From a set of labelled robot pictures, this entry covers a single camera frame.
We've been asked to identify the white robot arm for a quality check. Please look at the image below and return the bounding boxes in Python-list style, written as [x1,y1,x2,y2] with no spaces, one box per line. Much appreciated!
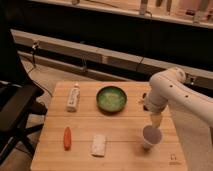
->
[144,67,213,128]

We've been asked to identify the black chair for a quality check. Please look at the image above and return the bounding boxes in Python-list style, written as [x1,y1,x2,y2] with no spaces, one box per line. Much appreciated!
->
[0,4,47,165]

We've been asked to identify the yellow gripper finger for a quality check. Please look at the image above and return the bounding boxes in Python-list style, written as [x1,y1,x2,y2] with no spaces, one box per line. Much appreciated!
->
[150,113,163,128]

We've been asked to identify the green bowl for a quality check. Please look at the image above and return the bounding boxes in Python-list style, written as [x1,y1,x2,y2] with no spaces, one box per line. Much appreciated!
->
[96,86,127,113]

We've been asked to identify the white tube bottle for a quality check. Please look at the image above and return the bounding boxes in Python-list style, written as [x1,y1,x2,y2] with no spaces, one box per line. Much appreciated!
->
[66,83,80,112]

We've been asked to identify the orange carrot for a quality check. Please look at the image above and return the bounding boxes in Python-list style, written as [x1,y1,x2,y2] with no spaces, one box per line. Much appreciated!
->
[63,127,71,150]

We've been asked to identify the wooden table board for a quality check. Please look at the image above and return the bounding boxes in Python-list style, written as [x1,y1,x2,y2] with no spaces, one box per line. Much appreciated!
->
[31,82,187,171]

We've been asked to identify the white sponge block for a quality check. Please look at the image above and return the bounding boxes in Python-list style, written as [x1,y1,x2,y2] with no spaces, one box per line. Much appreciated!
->
[91,134,106,157]

